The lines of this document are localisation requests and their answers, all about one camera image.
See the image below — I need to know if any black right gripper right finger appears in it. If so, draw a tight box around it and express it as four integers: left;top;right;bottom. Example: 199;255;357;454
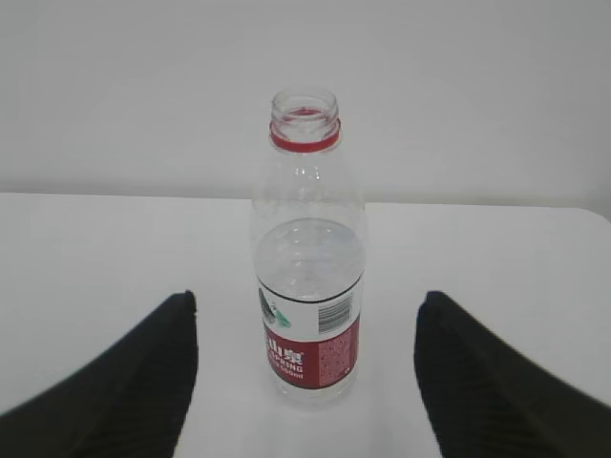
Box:
413;291;610;457

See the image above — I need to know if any clear water bottle red label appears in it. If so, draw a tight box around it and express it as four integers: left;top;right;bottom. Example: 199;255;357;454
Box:
250;87;367;404

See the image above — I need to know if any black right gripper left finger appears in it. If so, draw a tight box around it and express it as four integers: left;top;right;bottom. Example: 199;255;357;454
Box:
1;291;199;457

